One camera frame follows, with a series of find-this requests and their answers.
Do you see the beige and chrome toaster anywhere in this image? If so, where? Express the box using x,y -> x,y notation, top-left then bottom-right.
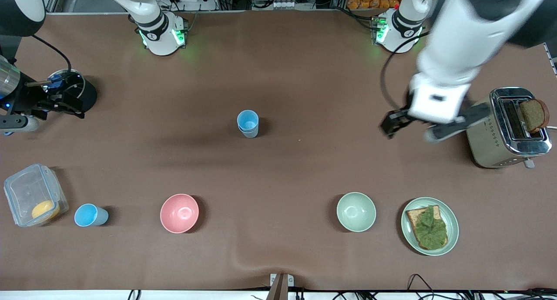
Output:
466,87 -> 553,169

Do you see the clear container with blue rim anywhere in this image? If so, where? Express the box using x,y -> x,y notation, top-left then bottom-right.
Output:
3,163 -> 70,228

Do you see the pale green bowl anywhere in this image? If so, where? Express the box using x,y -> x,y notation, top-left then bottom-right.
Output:
336,192 -> 377,233

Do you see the brown tablecloth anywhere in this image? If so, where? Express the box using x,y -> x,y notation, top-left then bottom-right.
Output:
0,10 -> 557,292

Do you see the brown bread slice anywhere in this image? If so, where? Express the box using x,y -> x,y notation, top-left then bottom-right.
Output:
518,98 -> 550,133

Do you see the toast slice under lettuce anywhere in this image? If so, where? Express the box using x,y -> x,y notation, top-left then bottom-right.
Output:
405,205 -> 449,251

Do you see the yellow food piece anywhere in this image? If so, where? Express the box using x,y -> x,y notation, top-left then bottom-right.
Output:
31,199 -> 61,220

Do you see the green lettuce leaf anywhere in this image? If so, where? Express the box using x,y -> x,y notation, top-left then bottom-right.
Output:
412,205 -> 448,250

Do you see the pale green plate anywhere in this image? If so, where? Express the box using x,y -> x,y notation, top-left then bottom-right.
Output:
400,197 -> 460,257

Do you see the pink bowl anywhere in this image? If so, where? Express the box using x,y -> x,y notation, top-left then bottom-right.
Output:
159,193 -> 200,234

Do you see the metal table clamp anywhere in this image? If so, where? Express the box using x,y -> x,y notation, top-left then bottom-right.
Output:
266,273 -> 295,300

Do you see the black saucepan with blue handle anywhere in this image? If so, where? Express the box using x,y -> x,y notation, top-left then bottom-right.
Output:
3,69 -> 98,137

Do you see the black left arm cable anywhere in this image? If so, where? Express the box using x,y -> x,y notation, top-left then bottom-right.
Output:
379,29 -> 432,114

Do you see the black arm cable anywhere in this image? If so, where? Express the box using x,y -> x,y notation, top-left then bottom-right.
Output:
379,29 -> 432,114
31,33 -> 73,81

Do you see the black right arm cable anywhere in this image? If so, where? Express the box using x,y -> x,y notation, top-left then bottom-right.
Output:
31,33 -> 73,81

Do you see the grey aluminium frame rail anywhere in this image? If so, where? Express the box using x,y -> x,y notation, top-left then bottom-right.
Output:
44,0 -> 81,15

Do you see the black looped cable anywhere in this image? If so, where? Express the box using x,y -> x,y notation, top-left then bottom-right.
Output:
406,273 -> 436,299

